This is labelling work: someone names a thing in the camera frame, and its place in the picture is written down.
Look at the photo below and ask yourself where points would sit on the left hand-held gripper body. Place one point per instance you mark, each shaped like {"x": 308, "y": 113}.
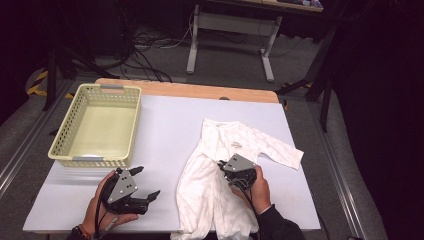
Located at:
{"x": 123, "y": 188}

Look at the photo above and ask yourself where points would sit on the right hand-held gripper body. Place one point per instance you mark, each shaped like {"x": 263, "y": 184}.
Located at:
{"x": 238, "y": 165}

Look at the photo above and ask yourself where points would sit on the white baby romper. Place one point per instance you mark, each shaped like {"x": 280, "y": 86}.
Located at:
{"x": 200, "y": 200}

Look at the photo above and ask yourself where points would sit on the pale green plastic basket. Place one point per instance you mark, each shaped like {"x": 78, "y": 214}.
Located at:
{"x": 103, "y": 130}

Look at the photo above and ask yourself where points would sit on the person's right hand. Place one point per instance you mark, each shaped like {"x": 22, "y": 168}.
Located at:
{"x": 260, "y": 193}

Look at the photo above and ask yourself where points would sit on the person's left hand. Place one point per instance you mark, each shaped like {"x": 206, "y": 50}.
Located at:
{"x": 90, "y": 216}

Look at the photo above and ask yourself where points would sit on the dark round table grommet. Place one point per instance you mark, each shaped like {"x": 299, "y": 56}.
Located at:
{"x": 224, "y": 98}

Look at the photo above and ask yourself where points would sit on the black metal stand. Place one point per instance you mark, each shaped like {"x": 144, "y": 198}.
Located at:
{"x": 325, "y": 83}

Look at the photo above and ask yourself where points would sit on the black tripod stand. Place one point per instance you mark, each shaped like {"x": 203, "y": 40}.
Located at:
{"x": 51, "y": 76}

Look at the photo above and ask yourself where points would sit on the yellow and black hazard tape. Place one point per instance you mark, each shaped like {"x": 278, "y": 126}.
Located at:
{"x": 36, "y": 83}

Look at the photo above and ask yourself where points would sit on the aluminium floor rail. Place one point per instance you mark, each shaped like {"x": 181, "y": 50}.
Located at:
{"x": 340, "y": 173}
{"x": 26, "y": 146}

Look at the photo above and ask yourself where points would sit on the white metal table frame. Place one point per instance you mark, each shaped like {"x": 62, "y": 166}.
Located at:
{"x": 233, "y": 23}

